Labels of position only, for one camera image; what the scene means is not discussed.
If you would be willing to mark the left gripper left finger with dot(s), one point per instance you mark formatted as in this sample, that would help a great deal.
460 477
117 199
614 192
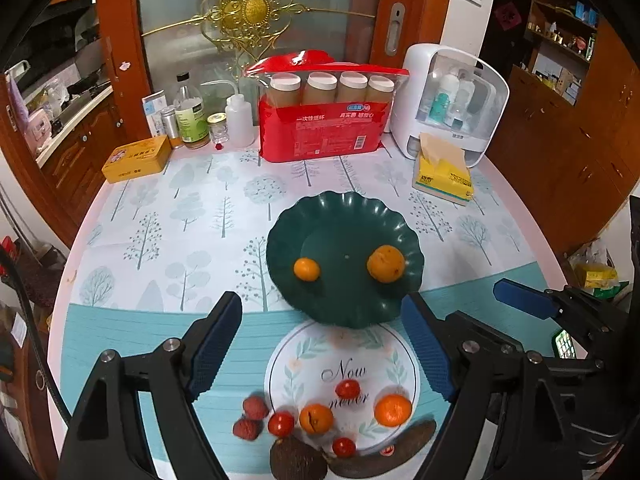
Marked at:
105 438

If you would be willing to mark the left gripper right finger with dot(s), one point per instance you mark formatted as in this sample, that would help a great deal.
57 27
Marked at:
463 361

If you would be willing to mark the small mandarin orange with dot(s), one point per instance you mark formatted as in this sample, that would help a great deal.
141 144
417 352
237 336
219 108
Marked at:
392 410

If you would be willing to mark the dark brown banana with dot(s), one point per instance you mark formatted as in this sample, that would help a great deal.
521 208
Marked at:
409 443

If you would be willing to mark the red lychee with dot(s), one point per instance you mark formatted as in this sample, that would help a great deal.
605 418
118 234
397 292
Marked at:
247 429
255 408

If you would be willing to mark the red cherry tomato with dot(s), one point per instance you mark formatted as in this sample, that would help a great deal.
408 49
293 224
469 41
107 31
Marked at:
348 389

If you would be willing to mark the cherry tomato bottom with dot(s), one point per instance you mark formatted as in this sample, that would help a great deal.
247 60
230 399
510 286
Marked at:
343 447

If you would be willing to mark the dark avocado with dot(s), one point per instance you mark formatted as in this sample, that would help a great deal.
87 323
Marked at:
293 459

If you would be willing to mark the mandarin with stem mark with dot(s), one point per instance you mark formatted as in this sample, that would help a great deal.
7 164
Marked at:
316 419

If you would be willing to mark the large orange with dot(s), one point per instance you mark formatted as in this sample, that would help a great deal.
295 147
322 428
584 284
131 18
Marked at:
387 264

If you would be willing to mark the small orange kumquat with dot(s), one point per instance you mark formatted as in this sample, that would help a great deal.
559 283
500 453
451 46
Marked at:
306 270

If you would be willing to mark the yellow tissue pack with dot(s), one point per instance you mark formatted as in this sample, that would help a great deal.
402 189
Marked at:
440 170

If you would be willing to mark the dark green scalloped plate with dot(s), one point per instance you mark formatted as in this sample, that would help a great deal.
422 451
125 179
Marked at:
340 231

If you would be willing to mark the yellow tin box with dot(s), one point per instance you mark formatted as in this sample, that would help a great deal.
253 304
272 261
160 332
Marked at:
138 159

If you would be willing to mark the white clear storage box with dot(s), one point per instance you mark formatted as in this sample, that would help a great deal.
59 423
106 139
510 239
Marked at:
450 94

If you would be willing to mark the green label glass bottle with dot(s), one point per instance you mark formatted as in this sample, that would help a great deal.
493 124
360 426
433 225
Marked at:
189 112

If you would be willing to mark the small metal can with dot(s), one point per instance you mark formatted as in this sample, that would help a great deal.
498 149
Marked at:
170 126

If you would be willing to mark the small glass jar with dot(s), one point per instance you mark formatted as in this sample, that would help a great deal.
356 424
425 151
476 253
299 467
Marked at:
217 128

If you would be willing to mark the white squeeze bottle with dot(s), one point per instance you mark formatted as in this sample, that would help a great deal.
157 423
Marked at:
241 130

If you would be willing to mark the white blue carton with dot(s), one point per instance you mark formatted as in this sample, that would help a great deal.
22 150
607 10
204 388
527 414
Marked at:
152 109

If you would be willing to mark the red paper cup package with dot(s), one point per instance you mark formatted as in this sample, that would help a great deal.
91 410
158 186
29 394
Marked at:
312 106

